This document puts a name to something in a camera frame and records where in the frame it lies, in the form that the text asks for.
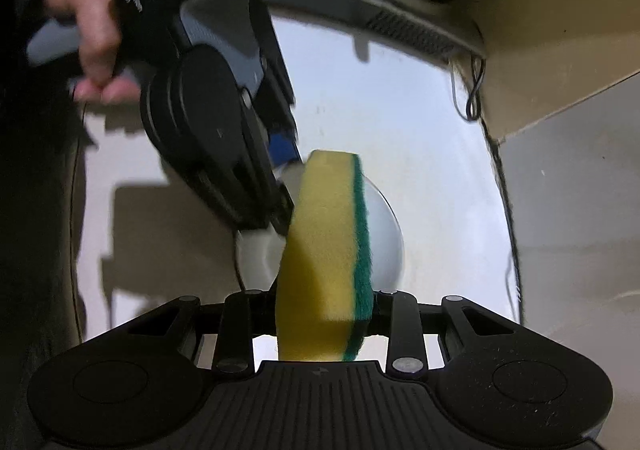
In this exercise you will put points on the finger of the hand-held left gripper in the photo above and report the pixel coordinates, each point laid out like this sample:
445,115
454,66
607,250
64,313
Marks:
255,200
282,148

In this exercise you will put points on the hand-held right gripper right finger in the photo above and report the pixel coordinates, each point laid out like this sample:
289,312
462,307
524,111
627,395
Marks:
382,317

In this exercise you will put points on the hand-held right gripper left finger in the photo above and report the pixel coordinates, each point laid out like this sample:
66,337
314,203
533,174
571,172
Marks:
262,317

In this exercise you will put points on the green and yellow sponge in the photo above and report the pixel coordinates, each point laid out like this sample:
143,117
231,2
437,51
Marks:
320,240

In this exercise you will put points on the white bowl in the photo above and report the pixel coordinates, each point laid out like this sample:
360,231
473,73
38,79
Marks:
385,240

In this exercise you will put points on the person's left hand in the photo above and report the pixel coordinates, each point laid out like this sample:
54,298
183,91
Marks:
95,30

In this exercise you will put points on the stainless steel stove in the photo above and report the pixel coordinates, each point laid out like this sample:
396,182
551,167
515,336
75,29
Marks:
390,10

